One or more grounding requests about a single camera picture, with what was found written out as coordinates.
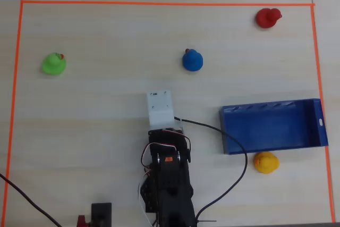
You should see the blue plastic box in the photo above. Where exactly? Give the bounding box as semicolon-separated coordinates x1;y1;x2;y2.
218;98;329;156

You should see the red clamp handle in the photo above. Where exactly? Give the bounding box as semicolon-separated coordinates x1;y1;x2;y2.
76;214;88;227

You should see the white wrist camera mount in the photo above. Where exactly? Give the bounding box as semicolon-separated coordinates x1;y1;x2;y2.
146;90;176;128

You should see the blue rubber duck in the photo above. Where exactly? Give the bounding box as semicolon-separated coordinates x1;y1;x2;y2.
182;48;204;72

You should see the green rubber duck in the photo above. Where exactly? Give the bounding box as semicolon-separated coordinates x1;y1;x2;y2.
41;52;66;75

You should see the red rubber duck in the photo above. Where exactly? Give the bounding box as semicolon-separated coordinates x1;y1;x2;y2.
256;7;283;29

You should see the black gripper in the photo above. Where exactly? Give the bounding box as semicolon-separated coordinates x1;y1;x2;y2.
148;127;185;141

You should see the yellow rubber duck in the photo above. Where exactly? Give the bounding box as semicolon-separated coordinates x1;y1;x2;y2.
253;152;280;174

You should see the orange tape strip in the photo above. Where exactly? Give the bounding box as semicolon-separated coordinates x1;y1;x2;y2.
1;0;24;227
20;0;316;7
310;3;336;224

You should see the black camera cable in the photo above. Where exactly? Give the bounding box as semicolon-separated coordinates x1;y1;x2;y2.
174;116;249;221

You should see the black table clamp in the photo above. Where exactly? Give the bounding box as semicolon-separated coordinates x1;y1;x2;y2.
91;202;113;227

